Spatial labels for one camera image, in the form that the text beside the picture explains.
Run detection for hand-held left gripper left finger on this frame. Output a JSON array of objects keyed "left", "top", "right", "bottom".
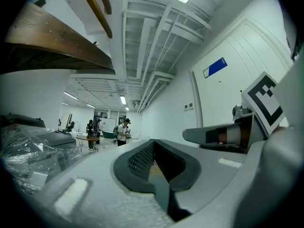
[{"left": 113, "top": 139, "right": 155, "bottom": 194}]

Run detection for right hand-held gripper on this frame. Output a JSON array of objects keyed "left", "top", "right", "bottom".
[{"left": 232, "top": 20, "right": 304, "bottom": 228}]

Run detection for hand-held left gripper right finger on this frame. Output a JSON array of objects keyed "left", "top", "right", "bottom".
[{"left": 154, "top": 139, "right": 202, "bottom": 222}]

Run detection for blue wall sign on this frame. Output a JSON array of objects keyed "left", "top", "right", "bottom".
[{"left": 202, "top": 57, "right": 229, "bottom": 79}]

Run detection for white door with blue sign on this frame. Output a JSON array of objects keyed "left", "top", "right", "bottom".
[{"left": 192, "top": 20, "right": 293, "bottom": 128}]

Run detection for green tub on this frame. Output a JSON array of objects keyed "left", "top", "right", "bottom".
[{"left": 102, "top": 130, "right": 117, "bottom": 140}]

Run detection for round wooden table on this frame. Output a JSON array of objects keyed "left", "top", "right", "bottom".
[{"left": 76, "top": 135, "right": 101, "bottom": 153}]

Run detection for white board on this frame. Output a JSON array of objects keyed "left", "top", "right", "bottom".
[{"left": 102, "top": 118, "right": 117, "bottom": 132}]

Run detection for clear plastic sheeting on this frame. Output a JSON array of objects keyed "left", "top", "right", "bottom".
[{"left": 0, "top": 114, "right": 82, "bottom": 195}]

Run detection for white ceiling pipes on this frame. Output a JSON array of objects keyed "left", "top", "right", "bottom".
[{"left": 136, "top": 71, "right": 175, "bottom": 114}]

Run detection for wooden shelf board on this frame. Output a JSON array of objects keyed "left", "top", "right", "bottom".
[{"left": 4, "top": 0, "right": 117, "bottom": 76}]

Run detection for silver door lever handle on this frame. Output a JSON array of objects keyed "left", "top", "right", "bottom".
[{"left": 182, "top": 108, "right": 268, "bottom": 154}]

